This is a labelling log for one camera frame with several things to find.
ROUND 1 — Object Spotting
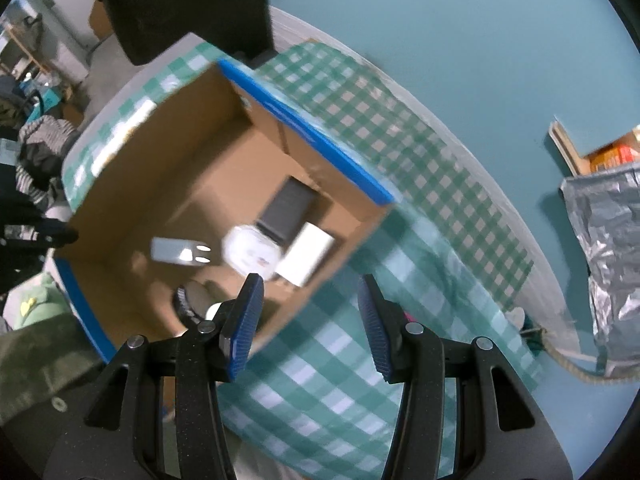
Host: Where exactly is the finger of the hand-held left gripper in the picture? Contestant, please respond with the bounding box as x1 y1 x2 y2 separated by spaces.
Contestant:
30 219 80 252

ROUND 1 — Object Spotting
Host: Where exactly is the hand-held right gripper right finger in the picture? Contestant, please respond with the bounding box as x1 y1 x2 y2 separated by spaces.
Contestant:
357 274 573 480

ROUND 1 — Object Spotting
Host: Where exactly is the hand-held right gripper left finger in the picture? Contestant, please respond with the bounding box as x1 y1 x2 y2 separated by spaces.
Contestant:
45 272 265 480

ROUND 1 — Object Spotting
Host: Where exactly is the black round disc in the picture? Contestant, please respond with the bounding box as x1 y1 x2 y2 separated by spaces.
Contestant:
172 280 221 330

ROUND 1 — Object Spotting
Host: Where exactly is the white octagonal box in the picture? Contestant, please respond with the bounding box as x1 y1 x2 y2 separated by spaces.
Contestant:
221 225 283 282

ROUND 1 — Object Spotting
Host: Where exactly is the white cube box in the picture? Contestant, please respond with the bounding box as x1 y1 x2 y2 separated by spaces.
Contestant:
275 222 337 289

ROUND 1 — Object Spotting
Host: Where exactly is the white charger plug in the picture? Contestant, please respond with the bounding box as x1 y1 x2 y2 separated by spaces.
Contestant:
150 237 213 266

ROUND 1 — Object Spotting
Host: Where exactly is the black rectangular case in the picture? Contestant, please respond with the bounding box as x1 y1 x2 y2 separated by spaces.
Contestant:
255 176 318 248

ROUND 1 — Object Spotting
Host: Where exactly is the blue-rimmed cardboard box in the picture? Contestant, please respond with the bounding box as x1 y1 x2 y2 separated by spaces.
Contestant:
54 58 396 363

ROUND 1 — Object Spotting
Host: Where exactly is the person's green clothing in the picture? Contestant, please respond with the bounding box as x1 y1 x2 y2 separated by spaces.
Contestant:
0 275 126 428

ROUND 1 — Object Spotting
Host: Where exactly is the striped cloth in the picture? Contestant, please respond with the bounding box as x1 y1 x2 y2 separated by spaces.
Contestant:
14 114 77 203

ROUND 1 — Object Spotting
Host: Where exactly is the teal storage box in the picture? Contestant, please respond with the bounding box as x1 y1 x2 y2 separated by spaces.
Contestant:
27 85 63 121

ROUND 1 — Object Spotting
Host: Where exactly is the green checked tablecloth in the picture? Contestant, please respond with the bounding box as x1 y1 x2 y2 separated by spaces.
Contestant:
60 40 546 476

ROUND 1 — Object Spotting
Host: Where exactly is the silver plastic sheet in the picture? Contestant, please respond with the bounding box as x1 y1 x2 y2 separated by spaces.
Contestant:
560 165 640 378

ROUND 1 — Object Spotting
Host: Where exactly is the black hanging clothing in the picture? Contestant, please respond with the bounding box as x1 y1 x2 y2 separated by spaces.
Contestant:
107 0 275 66

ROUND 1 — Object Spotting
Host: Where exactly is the orange carton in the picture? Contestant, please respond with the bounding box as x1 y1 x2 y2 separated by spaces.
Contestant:
589 130 640 175

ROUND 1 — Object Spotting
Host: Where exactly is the tan rope trim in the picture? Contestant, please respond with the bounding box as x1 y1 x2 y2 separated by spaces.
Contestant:
542 330 640 388

